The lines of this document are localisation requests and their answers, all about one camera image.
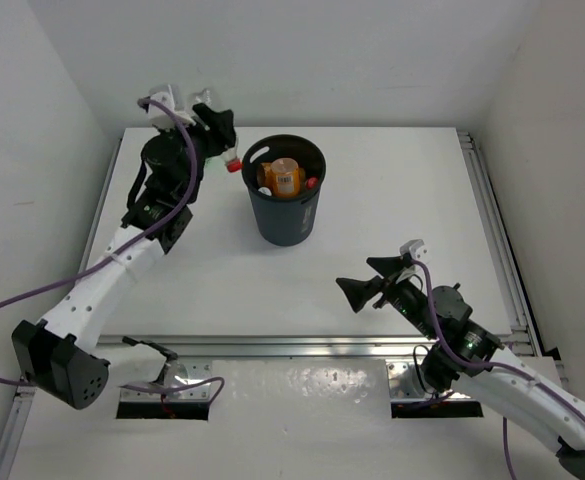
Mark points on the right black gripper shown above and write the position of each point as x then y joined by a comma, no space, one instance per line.
359,291

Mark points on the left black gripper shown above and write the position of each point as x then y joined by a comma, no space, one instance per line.
211,138

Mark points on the clear bottle red label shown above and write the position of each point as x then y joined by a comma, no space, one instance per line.
209,97
311,183

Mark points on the orange bottle brown cap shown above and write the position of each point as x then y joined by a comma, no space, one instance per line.
264,175

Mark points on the orange bottle barcode label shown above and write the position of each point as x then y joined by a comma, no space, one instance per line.
286,180

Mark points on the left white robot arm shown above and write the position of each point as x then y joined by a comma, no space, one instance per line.
59,353

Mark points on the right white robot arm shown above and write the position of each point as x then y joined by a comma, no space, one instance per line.
467,359

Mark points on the black plastic waste bin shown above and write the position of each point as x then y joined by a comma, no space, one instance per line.
284,221

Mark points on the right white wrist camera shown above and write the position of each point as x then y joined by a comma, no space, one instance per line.
415,249

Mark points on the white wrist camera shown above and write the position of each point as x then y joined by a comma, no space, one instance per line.
162,104
415,249

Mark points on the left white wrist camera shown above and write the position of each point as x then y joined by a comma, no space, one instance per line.
162,104

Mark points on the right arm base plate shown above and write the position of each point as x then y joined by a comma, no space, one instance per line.
409,400

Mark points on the aluminium frame rail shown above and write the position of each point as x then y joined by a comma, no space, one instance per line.
306,393

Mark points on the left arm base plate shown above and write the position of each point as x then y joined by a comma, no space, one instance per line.
185,396

